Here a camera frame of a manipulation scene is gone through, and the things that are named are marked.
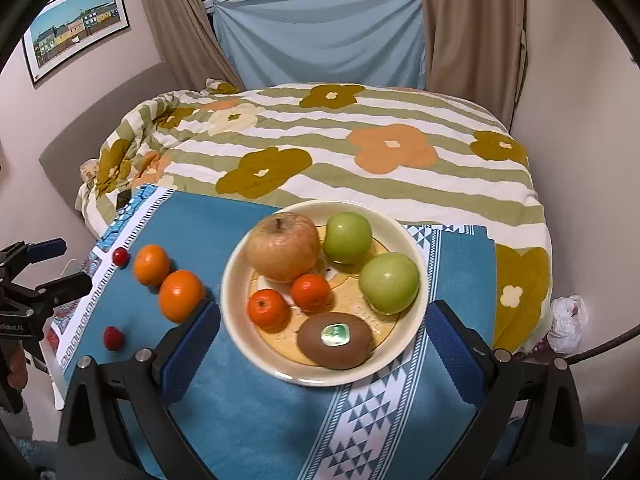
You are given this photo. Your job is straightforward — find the framed wall poster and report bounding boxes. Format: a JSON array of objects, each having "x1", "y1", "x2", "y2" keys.
[{"x1": 22, "y1": 0, "x2": 130, "y2": 86}]

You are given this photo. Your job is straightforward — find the grey bed headboard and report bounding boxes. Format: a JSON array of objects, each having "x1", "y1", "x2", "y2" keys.
[{"x1": 39, "y1": 62, "x2": 181, "y2": 211}]

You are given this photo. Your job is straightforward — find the large orange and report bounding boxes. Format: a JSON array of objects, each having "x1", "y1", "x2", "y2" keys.
[{"x1": 158, "y1": 269, "x2": 206, "y2": 324}]

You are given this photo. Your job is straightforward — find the blue tablecloth with triangle band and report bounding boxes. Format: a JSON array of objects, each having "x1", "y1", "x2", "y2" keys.
[{"x1": 62, "y1": 190, "x2": 498, "y2": 480}]

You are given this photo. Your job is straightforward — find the small mandarin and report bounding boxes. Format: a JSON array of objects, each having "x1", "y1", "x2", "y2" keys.
[
  {"x1": 247, "y1": 288, "x2": 291, "y2": 331},
  {"x1": 291, "y1": 273, "x2": 332, "y2": 311}
]

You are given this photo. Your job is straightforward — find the green apple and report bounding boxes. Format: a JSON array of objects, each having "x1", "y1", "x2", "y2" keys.
[
  {"x1": 359, "y1": 252, "x2": 421, "y2": 314},
  {"x1": 322, "y1": 211, "x2": 373, "y2": 265}
]

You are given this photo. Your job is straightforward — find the floral striped blanket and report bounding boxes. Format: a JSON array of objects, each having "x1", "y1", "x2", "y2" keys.
[{"x1": 75, "y1": 79, "x2": 553, "y2": 356}]

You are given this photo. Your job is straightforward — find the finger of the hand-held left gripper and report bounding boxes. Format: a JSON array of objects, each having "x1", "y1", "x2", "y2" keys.
[
  {"x1": 0, "y1": 271, "x2": 94, "y2": 311},
  {"x1": 0, "y1": 238, "x2": 67, "y2": 281}
]

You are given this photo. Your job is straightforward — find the cream cartoon print plate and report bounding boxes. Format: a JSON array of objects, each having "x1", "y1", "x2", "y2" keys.
[{"x1": 221, "y1": 201, "x2": 430, "y2": 387}]

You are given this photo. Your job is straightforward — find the person's left hand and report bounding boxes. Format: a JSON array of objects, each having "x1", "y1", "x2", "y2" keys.
[{"x1": 6, "y1": 347, "x2": 27, "y2": 391}]

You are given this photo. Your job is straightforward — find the beige curtain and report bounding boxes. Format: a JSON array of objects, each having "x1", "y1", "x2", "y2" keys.
[
  {"x1": 134, "y1": 0, "x2": 246, "y2": 93},
  {"x1": 417, "y1": 0, "x2": 528, "y2": 131}
]

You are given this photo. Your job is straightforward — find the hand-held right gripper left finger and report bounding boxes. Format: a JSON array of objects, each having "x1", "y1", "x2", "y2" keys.
[{"x1": 56, "y1": 299, "x2": 222, "y2": 480}]

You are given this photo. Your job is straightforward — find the white plastic bag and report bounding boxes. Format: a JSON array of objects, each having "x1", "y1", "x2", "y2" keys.
[{"x1": 547, "y1": 295, "x2": 590, "y2": 353}]

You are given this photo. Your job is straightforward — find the patterned mandala mat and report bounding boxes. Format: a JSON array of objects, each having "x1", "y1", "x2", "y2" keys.
[{"x1": 42, "y1": 184, "x2": 176, "y2": 376}]

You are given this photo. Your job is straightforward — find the red yellow apple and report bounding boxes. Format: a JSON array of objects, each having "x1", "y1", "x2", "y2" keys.
[{"x1": 245, "y1": 212, "x2": 321, "y2": 283}]

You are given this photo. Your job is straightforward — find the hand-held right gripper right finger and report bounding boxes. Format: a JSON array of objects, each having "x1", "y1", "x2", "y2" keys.
[{"x1": 425, "y1": 300, "x2": 588, "y2": 480}]

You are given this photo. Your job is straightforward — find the light blue hanging cloth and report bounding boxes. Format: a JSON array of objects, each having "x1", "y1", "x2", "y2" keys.
[{"x1": 212, "y1": 0, "x2": 426, "y2": 92}]

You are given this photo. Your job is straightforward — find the brown kiwi with sticker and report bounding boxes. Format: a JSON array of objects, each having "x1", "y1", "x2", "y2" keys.
[{"x1": 297, "y1": 311, "x2": 377, "y2": 371}]

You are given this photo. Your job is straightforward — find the black curved tube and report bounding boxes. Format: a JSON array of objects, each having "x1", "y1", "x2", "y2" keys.
[{"x1": 520, "y1": 280, "x2": 640, "y2": 368}]

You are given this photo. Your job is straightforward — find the medium orange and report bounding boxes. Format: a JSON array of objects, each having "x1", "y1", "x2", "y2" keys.
[{"x1": 133, "y1": 244, "x2": 172, "y2": 287}]

